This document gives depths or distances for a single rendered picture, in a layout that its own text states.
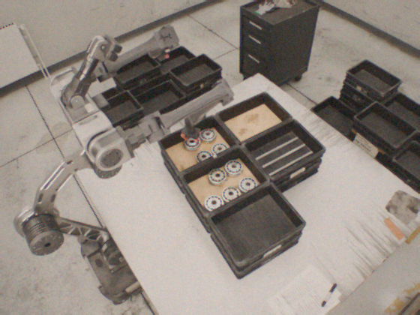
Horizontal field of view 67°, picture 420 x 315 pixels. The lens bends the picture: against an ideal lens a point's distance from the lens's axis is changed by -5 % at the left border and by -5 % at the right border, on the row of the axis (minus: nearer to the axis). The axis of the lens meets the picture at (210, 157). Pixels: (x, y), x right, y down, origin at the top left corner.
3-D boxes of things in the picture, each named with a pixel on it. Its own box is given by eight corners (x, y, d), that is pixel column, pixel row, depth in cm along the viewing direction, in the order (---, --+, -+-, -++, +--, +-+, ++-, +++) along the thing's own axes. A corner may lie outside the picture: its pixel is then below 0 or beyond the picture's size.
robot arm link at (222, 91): (230, 70, 139) (242, 91, 140) (222, 80, 153) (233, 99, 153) (136, 121, 129) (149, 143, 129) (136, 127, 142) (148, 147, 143)
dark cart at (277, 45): (265, 103, 346) (273, 25, 276) (238, 82, 370) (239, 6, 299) (305, 80, 366) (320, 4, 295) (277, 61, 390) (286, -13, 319)
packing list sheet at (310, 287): (296, 341, 147) (296, 341, 146) (264, 302, 159) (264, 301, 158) (344, 297, 158) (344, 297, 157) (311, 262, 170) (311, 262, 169)
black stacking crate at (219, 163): (207, 226, 174) (205, 216, 165) (181, 187, 190) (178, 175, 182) (268, 192, 185) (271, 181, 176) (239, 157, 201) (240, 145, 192)
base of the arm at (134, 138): (122, 146, 135) (114, 126, 125) (139, 137, 137) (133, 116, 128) (132, 160, 130) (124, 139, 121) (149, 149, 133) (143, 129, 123)
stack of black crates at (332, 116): (359, 137, 292) (367, 119, 274) (337, 154, 282) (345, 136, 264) (326, 112, 313) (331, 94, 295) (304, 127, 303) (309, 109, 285)
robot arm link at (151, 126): (134, 127, 127) (142, 139, 128) (157, 115, 131) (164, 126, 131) (133, 131, 136) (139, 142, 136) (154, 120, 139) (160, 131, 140)
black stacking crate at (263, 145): (269, 192, 185) (271, 181, 176) (240, 157, 201) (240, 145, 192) (322, 161, 196) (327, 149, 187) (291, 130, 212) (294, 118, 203)
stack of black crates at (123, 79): (133, 119, 321) (122, 83, 286) (121, 103, 337) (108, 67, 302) (169, 101, 335) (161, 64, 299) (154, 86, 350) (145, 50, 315)
